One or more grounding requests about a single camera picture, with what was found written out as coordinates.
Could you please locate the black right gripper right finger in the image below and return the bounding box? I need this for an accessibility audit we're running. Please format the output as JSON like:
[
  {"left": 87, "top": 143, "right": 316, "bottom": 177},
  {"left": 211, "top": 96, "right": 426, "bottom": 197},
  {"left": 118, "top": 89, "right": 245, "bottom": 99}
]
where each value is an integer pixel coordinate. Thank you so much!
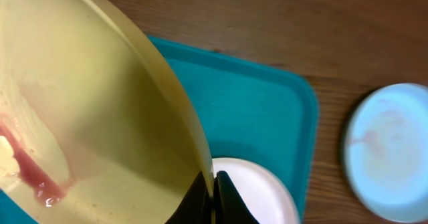
[{"left": 214, "top": 171, "right": 259, "bottom": 224}]

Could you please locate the white pink plate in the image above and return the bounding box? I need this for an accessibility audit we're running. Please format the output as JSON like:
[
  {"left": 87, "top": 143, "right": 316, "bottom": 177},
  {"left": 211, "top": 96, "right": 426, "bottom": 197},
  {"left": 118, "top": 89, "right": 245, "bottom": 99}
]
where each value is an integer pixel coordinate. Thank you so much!
[{"left": 213, "top": 157, "right": 300, "bottom": 224}]

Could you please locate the blue plastic serving tray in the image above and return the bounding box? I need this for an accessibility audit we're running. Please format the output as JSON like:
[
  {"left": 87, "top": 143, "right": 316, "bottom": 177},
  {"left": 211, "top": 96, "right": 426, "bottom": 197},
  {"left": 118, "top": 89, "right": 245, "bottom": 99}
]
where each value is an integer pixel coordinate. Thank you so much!
[{"left": 0, "top": 35, "right": 320, "bottom": 224}]

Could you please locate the yellow-green plate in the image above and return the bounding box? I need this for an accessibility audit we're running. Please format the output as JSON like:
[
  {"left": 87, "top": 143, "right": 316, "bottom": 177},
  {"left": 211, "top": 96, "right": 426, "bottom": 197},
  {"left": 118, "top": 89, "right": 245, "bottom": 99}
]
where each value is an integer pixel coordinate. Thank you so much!
[{"left": 1, "top": 0, "right": 213, "bottom": 223}]

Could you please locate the light blue plate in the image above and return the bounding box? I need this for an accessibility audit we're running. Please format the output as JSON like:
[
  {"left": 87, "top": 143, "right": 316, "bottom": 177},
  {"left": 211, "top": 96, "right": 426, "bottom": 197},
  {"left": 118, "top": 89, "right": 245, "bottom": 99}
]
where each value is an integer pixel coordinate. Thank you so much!
[{"left": 342, "top": 83, "right": 427, "bottom": 223}]

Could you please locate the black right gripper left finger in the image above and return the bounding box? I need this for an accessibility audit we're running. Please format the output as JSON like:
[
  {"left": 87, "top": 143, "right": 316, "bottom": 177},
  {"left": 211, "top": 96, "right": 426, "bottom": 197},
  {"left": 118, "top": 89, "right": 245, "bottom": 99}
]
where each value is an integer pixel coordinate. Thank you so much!
[{"left": 166, "top": 172, "right": 211, "bottom": 224}]

